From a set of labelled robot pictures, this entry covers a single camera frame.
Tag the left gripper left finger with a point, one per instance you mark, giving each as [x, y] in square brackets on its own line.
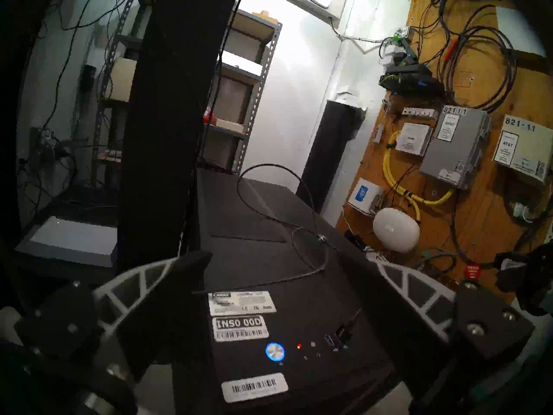
[147, 288]

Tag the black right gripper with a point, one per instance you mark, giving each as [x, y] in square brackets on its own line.
[525, 276]

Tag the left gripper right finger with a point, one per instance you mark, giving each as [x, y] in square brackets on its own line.
[414, 297]

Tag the black workstation tower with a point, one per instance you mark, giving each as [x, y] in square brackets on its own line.
[268, 267]

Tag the white oval dome device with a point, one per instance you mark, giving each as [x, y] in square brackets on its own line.
[395, 230]

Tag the white flat device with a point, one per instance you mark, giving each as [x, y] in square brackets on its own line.
[73, 241]

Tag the white box blue label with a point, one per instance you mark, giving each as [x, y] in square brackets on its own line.
[365, 196]

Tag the white ciena labelled box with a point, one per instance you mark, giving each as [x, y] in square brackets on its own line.
[413, 138]

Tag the tall black cylinder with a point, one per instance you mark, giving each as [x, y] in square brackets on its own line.
[332, 150]

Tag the black server rack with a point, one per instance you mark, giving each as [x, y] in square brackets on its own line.
[168, 116]

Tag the tan flat box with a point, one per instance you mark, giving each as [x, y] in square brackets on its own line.
[231, 125]

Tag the small red bin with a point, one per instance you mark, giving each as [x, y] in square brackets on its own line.
[207, 115]

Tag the white patch block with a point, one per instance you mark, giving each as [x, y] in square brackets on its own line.
[419, 112]

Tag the small white boxes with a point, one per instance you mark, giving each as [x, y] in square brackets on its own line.
[350, 98]

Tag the white flat box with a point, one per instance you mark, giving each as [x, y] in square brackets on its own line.
[242, 64]

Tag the small cardboard box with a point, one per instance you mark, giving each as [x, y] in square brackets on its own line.
[264, 15]

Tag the cream AT&T enclosure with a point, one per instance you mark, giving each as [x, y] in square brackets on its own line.
[525, 148]

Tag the grey AT&T enclosure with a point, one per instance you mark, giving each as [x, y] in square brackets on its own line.
[456, 148]

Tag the wall outlet with plugs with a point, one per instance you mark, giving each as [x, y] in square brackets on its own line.
[47, 144]

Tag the black wall router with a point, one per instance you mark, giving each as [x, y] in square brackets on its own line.
[410, 81]

